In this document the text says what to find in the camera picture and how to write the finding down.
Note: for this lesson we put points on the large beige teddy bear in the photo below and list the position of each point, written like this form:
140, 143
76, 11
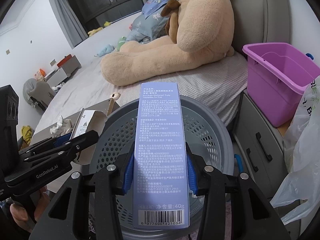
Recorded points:
195, 30

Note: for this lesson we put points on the grey clothes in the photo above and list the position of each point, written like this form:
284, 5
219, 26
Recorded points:
29, 87

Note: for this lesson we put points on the crumpled paper wrapper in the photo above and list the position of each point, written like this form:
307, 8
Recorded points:
61, 125

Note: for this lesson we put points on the white desk cabinet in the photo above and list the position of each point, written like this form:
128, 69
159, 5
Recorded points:
67, 71

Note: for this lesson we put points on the green frog plush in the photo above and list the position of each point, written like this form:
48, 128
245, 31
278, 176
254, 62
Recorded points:
121, 42

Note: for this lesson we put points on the orange toy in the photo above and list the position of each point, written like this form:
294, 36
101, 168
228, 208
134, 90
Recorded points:
40, 74

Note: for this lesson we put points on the grey plastic basket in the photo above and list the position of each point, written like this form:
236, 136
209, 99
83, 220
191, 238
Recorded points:
120, 130

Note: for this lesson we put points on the bed with grey sheet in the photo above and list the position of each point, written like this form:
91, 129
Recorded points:
87, 85

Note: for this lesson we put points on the white plastic bag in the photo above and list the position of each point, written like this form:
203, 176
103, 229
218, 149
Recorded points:
302, 155

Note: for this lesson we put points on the blue grey quilt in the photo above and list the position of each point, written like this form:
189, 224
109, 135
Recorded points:
140, 27

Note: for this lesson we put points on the dark window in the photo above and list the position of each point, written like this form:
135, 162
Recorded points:
100, 0

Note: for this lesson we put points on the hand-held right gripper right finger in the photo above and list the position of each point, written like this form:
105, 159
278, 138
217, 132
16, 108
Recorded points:
192, 177

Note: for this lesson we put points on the red box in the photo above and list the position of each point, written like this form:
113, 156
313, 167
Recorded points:
63, 62

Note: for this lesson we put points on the blue tube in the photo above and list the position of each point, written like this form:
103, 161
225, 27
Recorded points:
238, 163

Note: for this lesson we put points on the purple plastic bin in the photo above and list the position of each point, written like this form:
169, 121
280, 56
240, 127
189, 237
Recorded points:
272, 90

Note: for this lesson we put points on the grey padded headboard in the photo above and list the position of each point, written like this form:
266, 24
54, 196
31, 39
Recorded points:
262, 12

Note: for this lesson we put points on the person's left hand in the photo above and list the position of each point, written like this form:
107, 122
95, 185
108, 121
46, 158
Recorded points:
41, 202

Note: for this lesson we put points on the grey nightstand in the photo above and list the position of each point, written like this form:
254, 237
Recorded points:
252, 130

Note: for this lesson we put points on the small beige toy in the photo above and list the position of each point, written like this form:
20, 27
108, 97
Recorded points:
116, 96

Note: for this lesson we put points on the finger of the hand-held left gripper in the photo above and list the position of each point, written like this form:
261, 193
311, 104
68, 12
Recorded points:
75, 146
62, 140

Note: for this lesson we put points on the blue hook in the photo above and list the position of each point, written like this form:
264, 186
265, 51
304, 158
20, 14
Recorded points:
310, 56

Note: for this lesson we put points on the light blue plush toy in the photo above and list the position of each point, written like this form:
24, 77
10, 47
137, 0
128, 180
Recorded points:
106, 50

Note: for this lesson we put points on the blue printed pillow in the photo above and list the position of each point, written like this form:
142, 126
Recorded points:
155, 5

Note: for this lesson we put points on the yellow cloth bag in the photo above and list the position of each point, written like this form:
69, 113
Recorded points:
27, 133

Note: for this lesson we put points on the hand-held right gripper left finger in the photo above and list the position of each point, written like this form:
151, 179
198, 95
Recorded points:
128, 175

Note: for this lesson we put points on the grey chair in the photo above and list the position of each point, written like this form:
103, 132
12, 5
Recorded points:
42, 96

